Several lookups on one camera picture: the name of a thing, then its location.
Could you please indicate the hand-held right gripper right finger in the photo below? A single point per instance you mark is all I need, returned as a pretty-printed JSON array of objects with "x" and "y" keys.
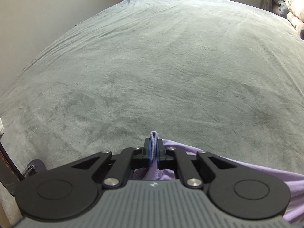
[{"x": 161, "y": 156}]

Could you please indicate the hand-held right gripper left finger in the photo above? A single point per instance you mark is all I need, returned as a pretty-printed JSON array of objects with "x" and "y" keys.
[{"x": 148, "y": 154}]

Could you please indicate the purple pants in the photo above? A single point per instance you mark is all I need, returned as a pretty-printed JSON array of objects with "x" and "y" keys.
[{"x": 294, "y": 185}]

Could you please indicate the bed with grey sheet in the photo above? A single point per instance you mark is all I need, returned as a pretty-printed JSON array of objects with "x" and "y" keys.
[{"x": 154, "y": 64}]

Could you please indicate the white crumpled cloth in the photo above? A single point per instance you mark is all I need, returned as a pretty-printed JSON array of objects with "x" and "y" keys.
[{"x": 1, "y": 125}]

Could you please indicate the grey cloth bundle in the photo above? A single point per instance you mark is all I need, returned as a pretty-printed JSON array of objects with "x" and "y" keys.
[{"x": 280, "y": 8}]

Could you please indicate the folded beige pink quilt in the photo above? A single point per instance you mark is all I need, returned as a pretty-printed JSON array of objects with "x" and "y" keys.
[{"x": 296, "y": 9}]

